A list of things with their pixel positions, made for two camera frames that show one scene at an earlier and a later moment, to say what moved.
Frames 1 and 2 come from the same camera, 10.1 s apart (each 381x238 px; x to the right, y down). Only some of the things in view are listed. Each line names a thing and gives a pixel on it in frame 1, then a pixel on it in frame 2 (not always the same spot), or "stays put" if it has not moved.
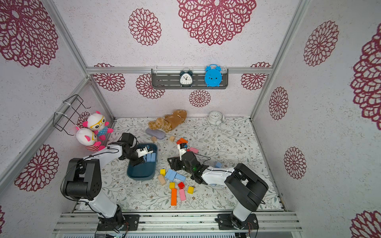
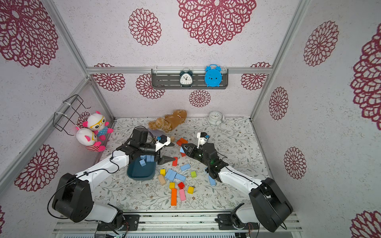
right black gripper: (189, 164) -> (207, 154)
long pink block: (182, 194) stays put
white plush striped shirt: (88, 138) stays put
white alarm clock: (215, 118) stays put
